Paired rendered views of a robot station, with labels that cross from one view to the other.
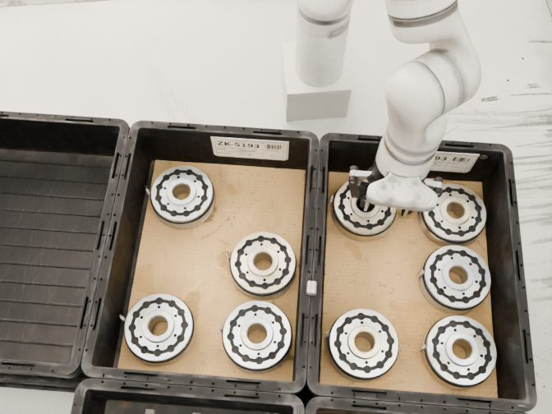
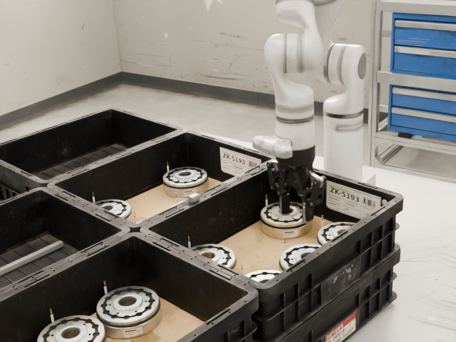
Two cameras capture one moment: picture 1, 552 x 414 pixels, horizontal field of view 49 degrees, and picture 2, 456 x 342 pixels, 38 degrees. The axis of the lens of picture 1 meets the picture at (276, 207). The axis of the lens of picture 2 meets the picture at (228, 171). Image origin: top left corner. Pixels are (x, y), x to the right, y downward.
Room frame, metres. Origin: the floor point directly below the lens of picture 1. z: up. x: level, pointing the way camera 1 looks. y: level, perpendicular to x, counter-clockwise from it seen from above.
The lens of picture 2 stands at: (-0.57, -0.85, 1.49)
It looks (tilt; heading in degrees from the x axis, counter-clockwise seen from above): 24 degrees down; 41
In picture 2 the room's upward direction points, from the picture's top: 4 degrees counter-clockwise
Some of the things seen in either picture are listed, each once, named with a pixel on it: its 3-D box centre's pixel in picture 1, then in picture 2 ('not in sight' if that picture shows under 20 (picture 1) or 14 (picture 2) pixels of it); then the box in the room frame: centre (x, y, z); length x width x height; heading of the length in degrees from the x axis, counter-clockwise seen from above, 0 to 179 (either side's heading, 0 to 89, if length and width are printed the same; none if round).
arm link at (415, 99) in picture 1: (418, 109); (289, 76); (0.39, -0.17, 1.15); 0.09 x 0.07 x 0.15; 122
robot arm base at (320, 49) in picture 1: (321, 38); (343, 146); (0.73, -0.08, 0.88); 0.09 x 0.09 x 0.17; 14
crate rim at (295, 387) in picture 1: (210, 246); (165, 176); (0.31, 0.10, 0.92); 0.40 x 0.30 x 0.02; 176
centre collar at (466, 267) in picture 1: (457, 275); (309, 257); (0.28, -0.28, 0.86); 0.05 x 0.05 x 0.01
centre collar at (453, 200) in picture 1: (455, 210); (345, 233); (0.39, -0.29, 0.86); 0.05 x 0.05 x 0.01
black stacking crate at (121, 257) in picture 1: (213, 257); (167, 197); (0.31, 0.10, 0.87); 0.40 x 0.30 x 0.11; 176
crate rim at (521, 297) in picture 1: (416, 260); (275, 218); (0.29, -0.20, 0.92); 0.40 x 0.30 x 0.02; 176
